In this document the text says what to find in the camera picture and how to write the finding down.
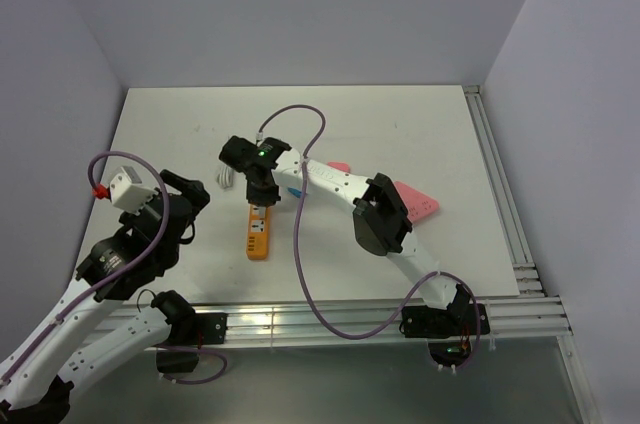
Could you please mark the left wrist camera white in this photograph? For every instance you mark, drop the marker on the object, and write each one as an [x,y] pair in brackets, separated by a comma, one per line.
[126,191]

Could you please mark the aluminium rail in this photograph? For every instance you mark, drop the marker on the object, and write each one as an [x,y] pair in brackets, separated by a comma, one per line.
[310,321]
[527,276]

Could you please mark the pink triangular power strip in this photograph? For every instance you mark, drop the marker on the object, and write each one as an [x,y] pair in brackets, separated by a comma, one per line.
[419,205]

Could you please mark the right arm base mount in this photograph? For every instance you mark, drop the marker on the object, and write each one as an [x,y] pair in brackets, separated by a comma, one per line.
[451,334]

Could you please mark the orange power strip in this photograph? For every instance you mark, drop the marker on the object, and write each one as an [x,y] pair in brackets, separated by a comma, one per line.
[257,242]

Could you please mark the right aluminium rail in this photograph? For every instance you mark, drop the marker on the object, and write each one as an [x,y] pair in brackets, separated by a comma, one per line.
[527,276]

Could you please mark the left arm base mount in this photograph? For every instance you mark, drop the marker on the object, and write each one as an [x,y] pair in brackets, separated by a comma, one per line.
[197,332]

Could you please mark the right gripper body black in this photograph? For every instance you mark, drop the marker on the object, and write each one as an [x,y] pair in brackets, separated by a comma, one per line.
[266,195]

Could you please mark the blue plug adapter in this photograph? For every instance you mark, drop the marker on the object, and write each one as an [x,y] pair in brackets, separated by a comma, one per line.
[295,191]

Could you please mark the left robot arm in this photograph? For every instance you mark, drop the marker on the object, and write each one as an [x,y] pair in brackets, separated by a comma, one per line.
[42,377]

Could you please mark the front aluminium rail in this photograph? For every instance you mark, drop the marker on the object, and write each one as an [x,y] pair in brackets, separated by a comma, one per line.
[310,321]

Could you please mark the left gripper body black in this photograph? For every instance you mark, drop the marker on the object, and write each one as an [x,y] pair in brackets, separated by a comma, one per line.
[200,199]

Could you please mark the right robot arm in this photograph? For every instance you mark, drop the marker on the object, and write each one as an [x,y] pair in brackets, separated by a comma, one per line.
[380,222]

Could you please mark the pink plug adapter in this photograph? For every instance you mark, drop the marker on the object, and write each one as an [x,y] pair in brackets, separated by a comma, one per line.
[341,166]

